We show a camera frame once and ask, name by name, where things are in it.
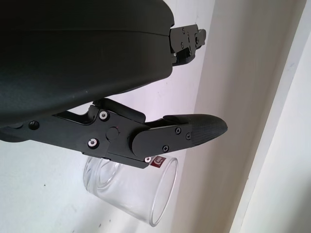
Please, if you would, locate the clear glass cup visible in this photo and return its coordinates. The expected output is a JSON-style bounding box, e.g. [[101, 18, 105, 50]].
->
[[82, 156, 179, 214]]

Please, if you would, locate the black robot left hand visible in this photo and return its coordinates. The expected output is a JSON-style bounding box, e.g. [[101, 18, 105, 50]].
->
[[0, 0, 229, 169]]

